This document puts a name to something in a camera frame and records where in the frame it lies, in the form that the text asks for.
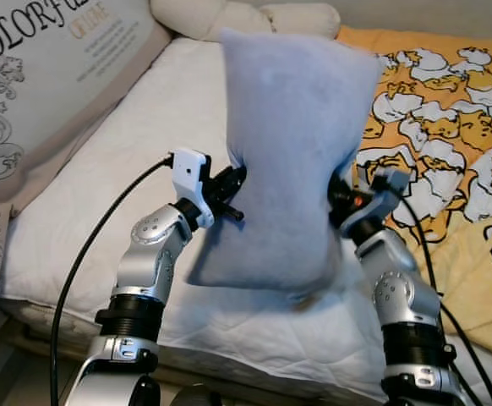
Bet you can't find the white quilted mattress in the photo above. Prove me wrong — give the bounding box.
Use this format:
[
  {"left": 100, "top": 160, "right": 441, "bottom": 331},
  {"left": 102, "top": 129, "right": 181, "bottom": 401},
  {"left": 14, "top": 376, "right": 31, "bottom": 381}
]
[{"left": 0, "top": 36, "right": 492, "bottom": 405}]

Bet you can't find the orange egg-print duvet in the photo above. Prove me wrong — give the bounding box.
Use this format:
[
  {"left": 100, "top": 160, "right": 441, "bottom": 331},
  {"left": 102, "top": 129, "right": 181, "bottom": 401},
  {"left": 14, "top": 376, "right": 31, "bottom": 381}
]
[{"left": 335, "top": 25, "right": 492, "bottom": 248}]

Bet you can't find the beige plush cushion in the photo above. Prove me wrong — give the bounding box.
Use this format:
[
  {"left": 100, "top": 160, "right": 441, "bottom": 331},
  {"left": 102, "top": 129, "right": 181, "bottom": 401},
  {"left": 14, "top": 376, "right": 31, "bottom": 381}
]
[{"left": 150, "top": 0, "right": 342, "bottom": 43}]

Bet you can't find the grey robot foot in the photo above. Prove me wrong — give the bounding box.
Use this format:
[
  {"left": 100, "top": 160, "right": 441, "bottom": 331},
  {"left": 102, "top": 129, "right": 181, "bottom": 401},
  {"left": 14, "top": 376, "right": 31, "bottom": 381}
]
[{"left": 174, "top": 385, "right": 223, "bottom": 406}]

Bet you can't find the grey lettered print pillow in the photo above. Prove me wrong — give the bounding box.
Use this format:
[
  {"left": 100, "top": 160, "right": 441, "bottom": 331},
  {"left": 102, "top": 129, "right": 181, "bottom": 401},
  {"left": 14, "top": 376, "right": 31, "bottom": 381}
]
[{"left": 0, "top": 0, "right": 172, "bottom": 206}]

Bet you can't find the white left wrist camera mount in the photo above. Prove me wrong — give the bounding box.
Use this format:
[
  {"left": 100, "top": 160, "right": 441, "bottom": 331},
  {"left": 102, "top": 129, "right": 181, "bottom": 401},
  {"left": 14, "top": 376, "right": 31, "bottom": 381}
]
[{"left": 170, "top": 150, "right": 212, "bottom": 229}]

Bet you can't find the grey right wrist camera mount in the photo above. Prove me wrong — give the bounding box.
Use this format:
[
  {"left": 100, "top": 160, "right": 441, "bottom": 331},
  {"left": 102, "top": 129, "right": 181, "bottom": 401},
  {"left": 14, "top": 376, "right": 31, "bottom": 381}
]
[{"left": 369, "top": 167, "right": 413, "bottom": 214}]

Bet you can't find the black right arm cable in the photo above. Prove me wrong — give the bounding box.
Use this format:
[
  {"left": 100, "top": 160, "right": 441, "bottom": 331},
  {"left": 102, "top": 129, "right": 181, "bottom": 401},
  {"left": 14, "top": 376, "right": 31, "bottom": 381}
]
[{"left": 385, "top": 182, "right": 492, "bottom": 406}]

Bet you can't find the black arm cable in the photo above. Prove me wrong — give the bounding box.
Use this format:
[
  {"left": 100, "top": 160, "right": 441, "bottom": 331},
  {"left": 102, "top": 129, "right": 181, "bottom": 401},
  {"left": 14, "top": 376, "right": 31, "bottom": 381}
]
[
  {"left": 385, "top": 182, "right": 492, "bottom": 406},
  {"left": 50, "top": 155, "right": 176, "bottom": 406}
]

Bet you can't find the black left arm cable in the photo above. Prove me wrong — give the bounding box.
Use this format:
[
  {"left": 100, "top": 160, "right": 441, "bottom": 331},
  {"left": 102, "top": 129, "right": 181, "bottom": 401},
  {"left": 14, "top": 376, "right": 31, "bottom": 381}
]
[{"left": 50, "top": 155, "right": 176, "bottom": 406}]

